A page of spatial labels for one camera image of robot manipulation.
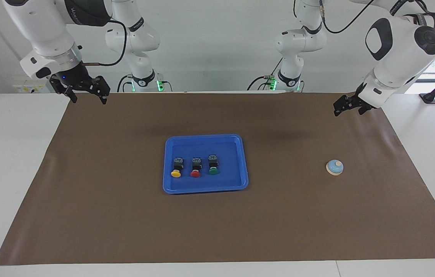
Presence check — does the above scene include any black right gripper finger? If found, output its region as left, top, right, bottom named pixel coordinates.
left=95, top=76, right=111, bottom=105
left=63, top=85, right=79, bottom=103

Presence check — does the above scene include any yellow push button switch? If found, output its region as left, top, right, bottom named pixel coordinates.
left=170, top=157, right=185, bottom=178

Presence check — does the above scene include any red push button switch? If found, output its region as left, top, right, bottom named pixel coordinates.
left=190, top=157, right=202, bottom=178

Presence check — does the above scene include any green push button switch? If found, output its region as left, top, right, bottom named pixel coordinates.
left=207, top=155, right=220, bottom=176

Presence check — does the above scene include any blue desk bell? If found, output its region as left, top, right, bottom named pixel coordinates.
left=326, top=159, right=344, bottom=176

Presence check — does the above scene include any blue plastic tray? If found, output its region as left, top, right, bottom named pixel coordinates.
left=162, top=134, right=249, bottom=194

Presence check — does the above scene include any brown table mat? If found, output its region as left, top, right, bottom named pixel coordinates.
left=0, top=92, right=435, bottom=266

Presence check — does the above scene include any white wall socket box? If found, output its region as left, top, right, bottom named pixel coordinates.
left=13, top=75, right=53, bottom=94

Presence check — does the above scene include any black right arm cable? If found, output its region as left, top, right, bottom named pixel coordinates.
left=81, top=20, right=127, bottom=67

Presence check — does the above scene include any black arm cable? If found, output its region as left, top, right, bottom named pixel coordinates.
left=81, top=20, right=127, bottom=67
left=320, top=0, right=435, bottom=35

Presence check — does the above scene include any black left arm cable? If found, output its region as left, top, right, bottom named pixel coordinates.
left=320, top=0, right=435, bottom=35

